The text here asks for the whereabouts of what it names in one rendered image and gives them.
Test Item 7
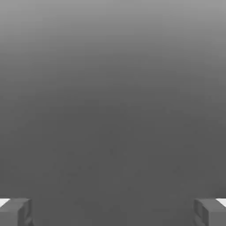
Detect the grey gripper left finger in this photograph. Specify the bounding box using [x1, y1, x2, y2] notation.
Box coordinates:
[0, 197, 34, 226]

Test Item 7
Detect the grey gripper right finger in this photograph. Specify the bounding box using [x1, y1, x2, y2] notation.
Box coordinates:
[193, 197, 226, 226]

